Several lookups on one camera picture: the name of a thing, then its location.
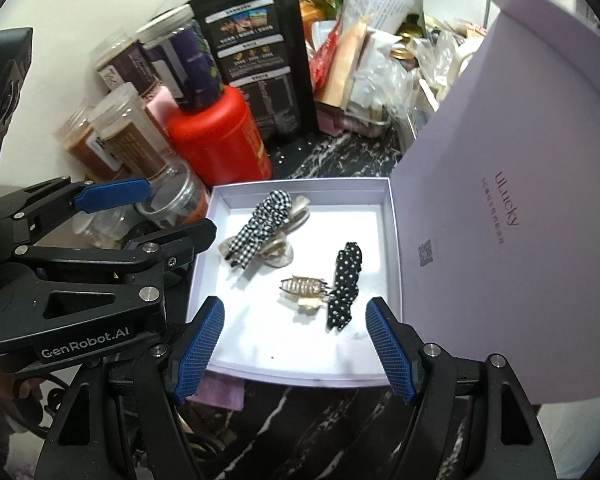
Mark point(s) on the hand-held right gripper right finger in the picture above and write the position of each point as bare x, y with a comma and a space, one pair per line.
390, 350

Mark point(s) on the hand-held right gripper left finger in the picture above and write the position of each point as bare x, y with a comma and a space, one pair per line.
200, 350

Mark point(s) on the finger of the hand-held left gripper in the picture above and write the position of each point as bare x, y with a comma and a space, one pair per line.
180, 242
115, 195

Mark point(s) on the purple card packet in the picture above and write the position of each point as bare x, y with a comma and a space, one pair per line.
225, 391

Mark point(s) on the polka dot bow hair clip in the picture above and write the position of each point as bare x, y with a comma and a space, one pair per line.
342, 285

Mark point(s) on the pearl wavy hair clip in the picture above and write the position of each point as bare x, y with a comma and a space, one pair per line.
280, 256

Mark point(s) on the gold claw hair clip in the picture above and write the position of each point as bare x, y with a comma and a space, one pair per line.
302, 287

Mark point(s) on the lavender gift box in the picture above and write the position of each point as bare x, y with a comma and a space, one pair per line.
480, 160

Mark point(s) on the clear lid reddish jar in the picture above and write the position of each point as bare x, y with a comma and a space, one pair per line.
177, 200

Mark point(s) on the brown powder jar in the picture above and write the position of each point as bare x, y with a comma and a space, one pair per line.
80, 145
130, 130

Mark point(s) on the pink plastic bottle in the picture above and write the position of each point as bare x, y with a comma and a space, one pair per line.
160, 105

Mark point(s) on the red plastic bottle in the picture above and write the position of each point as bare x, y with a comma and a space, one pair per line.
215, 135

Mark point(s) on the dark maroon jar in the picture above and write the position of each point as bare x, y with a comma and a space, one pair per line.
117, 67

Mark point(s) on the purple label jar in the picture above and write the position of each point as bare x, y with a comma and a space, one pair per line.
185, 60

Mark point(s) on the pink plastic tray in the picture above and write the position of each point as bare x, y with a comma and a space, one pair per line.
335, 120

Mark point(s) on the black printed pouch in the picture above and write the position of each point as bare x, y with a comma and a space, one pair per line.
260, 60

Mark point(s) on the red foil packet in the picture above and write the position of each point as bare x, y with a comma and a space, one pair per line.
325, 57

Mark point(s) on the tan paper bag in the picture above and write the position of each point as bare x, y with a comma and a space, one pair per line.
347, 67

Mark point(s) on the pile of clear plastic bags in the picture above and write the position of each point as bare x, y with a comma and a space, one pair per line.
395, 80

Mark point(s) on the gold lid jar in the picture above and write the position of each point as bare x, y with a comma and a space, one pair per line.
400, 52

